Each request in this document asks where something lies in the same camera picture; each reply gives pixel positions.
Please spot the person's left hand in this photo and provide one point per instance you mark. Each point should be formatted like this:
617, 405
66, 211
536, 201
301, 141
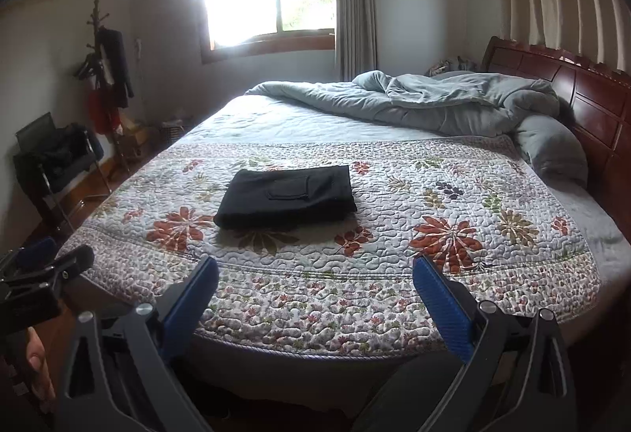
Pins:
36, 357

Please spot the grey pillow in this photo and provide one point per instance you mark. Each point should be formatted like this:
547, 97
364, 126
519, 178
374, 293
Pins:
551, 149

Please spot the black pants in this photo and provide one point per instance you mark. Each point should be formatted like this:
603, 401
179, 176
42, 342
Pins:
286, 198

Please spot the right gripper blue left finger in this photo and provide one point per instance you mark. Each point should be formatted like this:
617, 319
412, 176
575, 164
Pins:
182, 305

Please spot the dark red wooden headboard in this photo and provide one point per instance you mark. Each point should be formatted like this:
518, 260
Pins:
595, 106

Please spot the wooden coat rack with clothes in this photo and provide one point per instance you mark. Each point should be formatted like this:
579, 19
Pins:
106, 66

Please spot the floral quilted bedspread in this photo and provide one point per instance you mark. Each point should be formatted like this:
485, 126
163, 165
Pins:
345, 288

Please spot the grey-green duvet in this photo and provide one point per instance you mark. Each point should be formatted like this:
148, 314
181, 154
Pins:
453, 104

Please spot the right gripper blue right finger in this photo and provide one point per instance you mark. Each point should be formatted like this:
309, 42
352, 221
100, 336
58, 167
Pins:
440, 297

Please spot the black chair with bag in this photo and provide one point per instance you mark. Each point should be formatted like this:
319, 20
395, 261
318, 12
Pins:
50, 158

